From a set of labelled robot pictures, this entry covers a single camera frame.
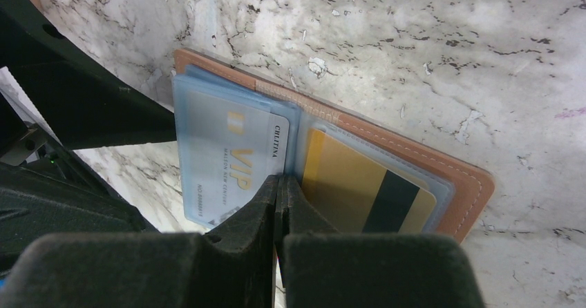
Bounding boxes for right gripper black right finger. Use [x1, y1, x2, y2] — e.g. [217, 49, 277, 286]
[275, 176, 484, 307]

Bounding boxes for tan leather card holder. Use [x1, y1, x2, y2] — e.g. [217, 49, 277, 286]
[173, 49, 496, 243]

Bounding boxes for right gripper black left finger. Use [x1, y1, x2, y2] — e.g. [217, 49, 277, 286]
[1, 175, 278, 307]

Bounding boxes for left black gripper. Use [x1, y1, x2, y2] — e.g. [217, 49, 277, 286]
[1, 0, 176, 274]

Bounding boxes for gold striped credit card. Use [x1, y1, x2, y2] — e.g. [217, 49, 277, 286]
[301, 128, 437, 233]

